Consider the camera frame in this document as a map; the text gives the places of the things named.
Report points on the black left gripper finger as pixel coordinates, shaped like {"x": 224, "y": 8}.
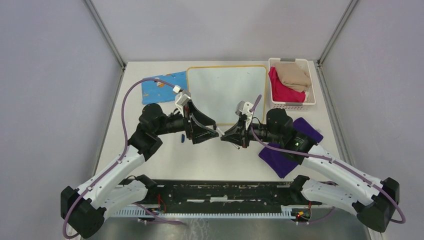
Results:
{"x": 202, "y": 135}
{"x": 203, "y": 119}

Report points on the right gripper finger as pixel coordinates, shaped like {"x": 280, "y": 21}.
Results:
{"x": 239, "y": 143}
{"x": 234, "y": 133}

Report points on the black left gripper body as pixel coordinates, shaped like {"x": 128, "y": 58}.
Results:
{"x": 188, "y": 125}

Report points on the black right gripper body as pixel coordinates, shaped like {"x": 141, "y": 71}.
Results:
{"x": 245, "y": 132}

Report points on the white whiteboard marker pen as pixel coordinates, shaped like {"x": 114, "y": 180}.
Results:
{"x": 222, "y": 133}

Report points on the yellow framed whiteboard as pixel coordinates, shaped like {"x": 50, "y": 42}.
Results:
{"x": 217, "y": 90}

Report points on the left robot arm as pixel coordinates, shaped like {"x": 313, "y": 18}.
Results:
{"x": 85, "y": 209}

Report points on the purple cloth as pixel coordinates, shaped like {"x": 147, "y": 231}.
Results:
{"x": 281, "y": 165}

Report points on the blue cartoon cloth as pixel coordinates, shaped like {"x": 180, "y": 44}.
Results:
{"x": 158, "y": 92}

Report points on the red cloth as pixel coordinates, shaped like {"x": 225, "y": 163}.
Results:
{"x": 282, "y": 93}

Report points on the white plastic basket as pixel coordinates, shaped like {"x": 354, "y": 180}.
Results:
{"x": 310, "y": 94}

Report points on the beige cloth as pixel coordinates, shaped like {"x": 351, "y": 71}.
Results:
{"x": 292, "y": 76}

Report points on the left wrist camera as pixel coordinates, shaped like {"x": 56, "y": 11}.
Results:
{"x": 182, "y": 97}

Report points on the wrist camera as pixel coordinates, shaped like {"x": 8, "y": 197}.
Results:
{"x": 245, "y": 108}
{"x": 182, "y": 97}

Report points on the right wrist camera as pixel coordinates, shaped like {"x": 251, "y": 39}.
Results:
{"x": 245, "y": 108}

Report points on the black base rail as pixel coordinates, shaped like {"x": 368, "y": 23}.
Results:
{"x": 222, "y": 197}

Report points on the white slotted cable duct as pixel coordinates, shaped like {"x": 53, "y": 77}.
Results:
{"x": 133, "y": 211}

